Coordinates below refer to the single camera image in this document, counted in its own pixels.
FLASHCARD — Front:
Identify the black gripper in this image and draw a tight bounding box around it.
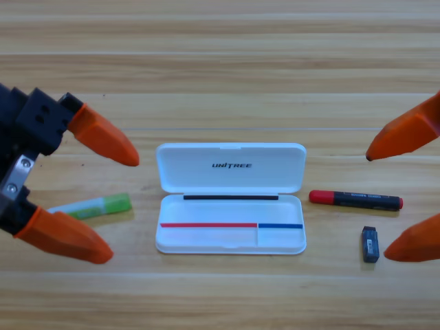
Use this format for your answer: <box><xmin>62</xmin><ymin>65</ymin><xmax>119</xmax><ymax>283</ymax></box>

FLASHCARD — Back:
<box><xmin>0</xmin><ymin>84</ymin><xmax>140</xmax><ymax>237</ymax></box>

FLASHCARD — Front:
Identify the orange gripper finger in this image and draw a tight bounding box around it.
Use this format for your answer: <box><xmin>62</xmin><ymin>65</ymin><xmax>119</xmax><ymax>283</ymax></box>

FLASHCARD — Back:
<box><xmin>365</xmin><ymin>91</ymin><xmax>440</xmax><ymax>162</ymax></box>
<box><xmin>13</xmin><ymin>206</ymin><xmax>114</xmax><ymax>265</ymax></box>
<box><xmin>383</xmin><ymin>212</ymin><xmax>440</xmax><ymax>264</ymax></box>

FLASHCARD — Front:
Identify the black eraser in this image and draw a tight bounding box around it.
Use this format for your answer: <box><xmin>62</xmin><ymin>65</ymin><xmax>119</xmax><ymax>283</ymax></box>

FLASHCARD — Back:
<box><xmin>361</xmin><ymin>225</ymin><xmax>381</xmax><ymax>264</ymax></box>

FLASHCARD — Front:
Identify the green glue stick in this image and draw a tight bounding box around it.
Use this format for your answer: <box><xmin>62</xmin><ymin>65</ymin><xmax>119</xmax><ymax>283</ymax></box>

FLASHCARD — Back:
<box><xmin>46</xmin><ymin>192</ymin><xmax>133</xmax><ymax>221</ymax></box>

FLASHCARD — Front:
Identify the red and black marker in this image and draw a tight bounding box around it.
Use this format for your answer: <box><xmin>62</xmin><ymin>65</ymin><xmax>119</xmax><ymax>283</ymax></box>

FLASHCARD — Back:
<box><xmin>308</xmin><ymin>189</ymin><xmax>404</xmax><ymax>212</ymax></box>

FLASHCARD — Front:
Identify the white Unitree pencil case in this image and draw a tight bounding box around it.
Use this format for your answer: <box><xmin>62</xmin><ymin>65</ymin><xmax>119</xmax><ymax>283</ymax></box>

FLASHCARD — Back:
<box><xmin>155</xmin><ymin>142</ymin><xmax>307</xmax><ymax>256</ymax></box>

